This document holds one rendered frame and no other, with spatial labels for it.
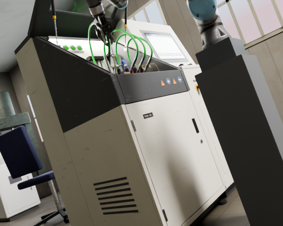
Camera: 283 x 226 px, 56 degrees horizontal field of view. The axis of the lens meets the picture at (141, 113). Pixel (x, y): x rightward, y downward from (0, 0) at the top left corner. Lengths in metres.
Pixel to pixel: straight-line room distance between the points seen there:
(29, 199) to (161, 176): 3.81
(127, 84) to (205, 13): 0.52
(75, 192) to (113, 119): 0.67
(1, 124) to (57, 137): 4.74
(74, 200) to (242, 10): 2.97
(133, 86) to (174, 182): 0.57
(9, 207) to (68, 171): 3.14
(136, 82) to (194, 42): 2.60
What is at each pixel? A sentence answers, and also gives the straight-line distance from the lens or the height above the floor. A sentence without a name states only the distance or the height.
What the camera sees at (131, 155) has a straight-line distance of 1.35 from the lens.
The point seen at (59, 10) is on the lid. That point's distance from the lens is 1.96.
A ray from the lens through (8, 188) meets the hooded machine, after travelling 4.93.
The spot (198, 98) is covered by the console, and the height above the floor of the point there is 0.72.
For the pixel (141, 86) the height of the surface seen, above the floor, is 0.87.
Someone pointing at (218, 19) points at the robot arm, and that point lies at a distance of 1.40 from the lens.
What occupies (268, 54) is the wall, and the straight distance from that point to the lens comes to 3.66.
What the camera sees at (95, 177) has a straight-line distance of 1.64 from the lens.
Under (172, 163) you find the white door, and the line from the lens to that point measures 1.50.
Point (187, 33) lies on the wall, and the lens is 4.05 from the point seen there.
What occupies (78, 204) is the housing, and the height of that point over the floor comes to 0.32.
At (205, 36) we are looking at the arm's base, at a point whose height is 0.96.
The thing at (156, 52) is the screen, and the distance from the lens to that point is 2.26.
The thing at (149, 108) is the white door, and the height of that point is 0.74.
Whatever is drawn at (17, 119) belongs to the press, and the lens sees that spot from 6.60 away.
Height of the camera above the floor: 0.62
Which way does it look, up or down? 4 degrees up
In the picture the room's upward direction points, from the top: 20 degrees counter-clockwise
